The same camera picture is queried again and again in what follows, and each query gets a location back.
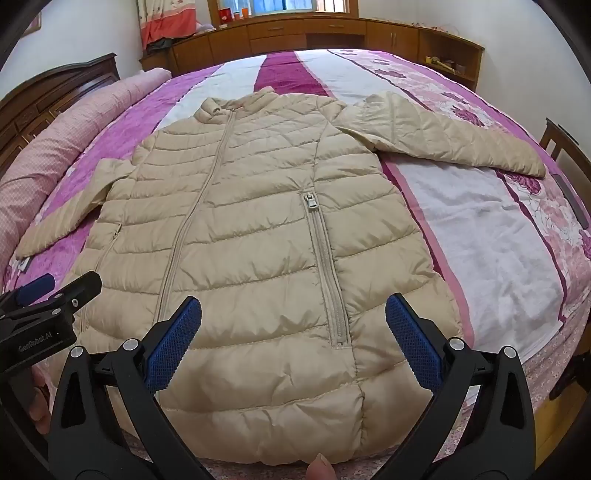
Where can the beige puffer jacket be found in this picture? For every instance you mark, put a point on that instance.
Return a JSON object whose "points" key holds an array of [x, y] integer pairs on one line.
{"points": [[258, 230]]}

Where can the wooden chair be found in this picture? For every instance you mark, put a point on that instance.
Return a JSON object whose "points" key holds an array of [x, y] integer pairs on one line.
{"points": [[556, 138]]}

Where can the red box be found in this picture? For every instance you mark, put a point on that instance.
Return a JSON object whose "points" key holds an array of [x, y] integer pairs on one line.
{"points": [[225, 14]]}

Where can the floral curtain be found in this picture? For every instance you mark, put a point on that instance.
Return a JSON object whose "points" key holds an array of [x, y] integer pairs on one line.
{"points": [[166, 23]]}

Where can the person's left hand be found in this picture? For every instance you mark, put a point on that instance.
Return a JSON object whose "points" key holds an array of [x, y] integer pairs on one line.
{"points": [[39, 406]]}

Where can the dark cloth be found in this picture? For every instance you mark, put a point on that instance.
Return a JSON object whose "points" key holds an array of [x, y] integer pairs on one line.
{"points": [[160, 45]]}

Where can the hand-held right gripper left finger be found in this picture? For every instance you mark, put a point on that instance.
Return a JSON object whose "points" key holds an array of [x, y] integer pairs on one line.
{"points": [[175, 339]]}

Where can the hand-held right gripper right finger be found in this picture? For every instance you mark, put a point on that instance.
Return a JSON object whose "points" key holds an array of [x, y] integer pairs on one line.
{"points": [[413, 341]]}

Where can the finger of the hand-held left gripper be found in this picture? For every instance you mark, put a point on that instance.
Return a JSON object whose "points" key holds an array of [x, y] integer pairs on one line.
{"points": [[34, 286], [76, 290]]}

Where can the dark wooden headboard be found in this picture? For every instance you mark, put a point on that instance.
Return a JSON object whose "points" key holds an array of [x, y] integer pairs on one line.
{"points": [[41, 97]]}

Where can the window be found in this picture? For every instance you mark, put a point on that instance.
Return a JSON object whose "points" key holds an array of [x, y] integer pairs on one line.
{"points": [[304, 5]]}

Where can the wooden cabinet unit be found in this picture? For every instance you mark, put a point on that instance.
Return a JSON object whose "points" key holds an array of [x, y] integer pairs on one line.
{"points": [[277, 34]]}

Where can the person's right hand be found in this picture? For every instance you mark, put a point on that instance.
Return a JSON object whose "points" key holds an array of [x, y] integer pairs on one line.
{"points": [[319, 468]]}

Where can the pink floral blanket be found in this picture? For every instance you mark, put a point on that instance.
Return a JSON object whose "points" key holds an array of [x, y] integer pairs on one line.
{"points": [[485, 240]]}

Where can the small yellowish shelf clutter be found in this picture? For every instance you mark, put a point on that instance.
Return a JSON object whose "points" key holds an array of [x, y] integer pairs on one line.
{"points": [[443, 62]]}

